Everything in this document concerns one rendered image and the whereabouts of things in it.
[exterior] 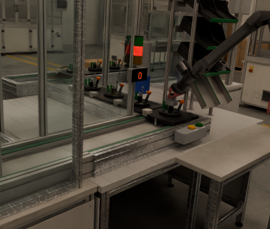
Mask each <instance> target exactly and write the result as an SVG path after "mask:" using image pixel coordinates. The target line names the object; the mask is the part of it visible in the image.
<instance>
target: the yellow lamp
mask: <svg viewBox="0 0 270 229"><path fill-rule="evenodd" d="M133 64H134V65H142V56H136V55H133Z"/></svg>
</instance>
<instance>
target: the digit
mask: <svg viewBox="0 0 270 229"><path fill-rule="evenodd" d="M138 80H143V70H137V81H138Z"/></svg>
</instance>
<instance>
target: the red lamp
mask: <svg viewBox="0 0 270 229"><path fill-rule="evenodd" d="M142 53H143V47H142V46H134V52H133V55H136V56H142Z"/></svg>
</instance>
